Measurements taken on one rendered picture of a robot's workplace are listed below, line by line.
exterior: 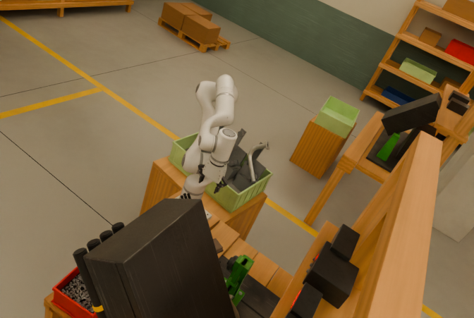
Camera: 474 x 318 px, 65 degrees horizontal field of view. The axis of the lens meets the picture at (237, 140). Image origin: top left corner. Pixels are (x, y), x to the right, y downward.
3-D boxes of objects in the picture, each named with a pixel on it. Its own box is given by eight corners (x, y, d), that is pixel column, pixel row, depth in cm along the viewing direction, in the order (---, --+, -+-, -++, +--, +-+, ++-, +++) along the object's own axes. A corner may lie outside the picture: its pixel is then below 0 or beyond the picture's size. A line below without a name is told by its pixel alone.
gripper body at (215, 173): (231, 162, 170) (224, 180, 175) (214, 150, 172) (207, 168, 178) (223, 168, 164) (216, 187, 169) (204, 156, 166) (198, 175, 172)
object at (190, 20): (156, 24, 708) (161, 1, 685) (185, 22, 771) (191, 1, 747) (202, 53, 664) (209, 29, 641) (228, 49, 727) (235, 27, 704)
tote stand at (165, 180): (133, 234, 299) (153, 161, 258) (181, 210, 338) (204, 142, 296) (189, 296, 271) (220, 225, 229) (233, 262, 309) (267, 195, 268)
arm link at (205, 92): (211, 177, 193) (181, 172, 189) (207, 174, 205) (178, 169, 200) (230, 84, 195) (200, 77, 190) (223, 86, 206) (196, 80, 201)
